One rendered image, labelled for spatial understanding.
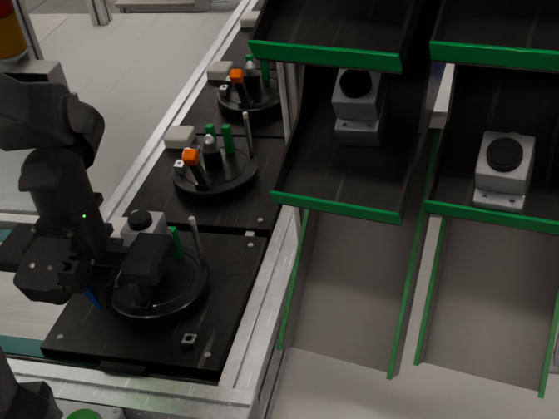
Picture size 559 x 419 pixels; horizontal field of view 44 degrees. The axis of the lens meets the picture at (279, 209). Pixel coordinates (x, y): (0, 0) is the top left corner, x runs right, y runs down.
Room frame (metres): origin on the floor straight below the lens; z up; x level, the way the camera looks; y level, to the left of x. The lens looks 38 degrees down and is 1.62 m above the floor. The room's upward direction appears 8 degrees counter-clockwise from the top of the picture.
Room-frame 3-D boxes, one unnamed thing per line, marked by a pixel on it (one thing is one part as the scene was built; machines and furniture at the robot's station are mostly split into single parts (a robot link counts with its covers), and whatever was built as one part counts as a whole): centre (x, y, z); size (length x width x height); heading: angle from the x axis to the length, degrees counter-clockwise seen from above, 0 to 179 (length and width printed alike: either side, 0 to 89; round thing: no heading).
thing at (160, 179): (0.92, 0.09, 1.01); 0.24 x 0.24 x 0.13; 72
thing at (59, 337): (0.68, 0.17, 0.96); 0.24 x 0.24 x 0.02; 72
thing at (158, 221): (0.69, 0.17, 1.06); 0.08 x 0.04 x 0.07; 162
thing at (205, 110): (1.16, 0.02, 1.01); 0.24 x 0.24 x 0.13; 72
